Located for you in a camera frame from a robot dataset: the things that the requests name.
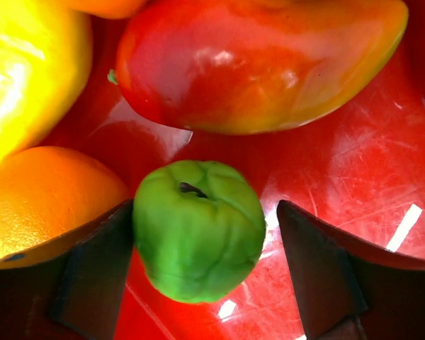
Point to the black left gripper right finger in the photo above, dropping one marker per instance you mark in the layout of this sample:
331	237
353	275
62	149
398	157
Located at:
346	287

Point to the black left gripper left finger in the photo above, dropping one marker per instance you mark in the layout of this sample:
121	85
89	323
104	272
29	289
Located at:
70	287

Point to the green apple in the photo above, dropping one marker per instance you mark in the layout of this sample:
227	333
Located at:
199	230

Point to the orange fruit lower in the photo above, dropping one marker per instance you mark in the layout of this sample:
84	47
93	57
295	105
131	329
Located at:
48	191

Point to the orange fruit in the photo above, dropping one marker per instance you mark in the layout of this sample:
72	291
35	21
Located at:
111	9
48	191

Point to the red plastic tray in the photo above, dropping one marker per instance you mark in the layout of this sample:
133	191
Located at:
361	168

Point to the yellow orange mango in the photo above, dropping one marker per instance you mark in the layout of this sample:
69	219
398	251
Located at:
46	55

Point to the red yellow mango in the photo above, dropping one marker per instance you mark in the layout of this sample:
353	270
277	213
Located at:
248	67

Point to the orange fruit upper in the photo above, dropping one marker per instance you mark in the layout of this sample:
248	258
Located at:
111	9

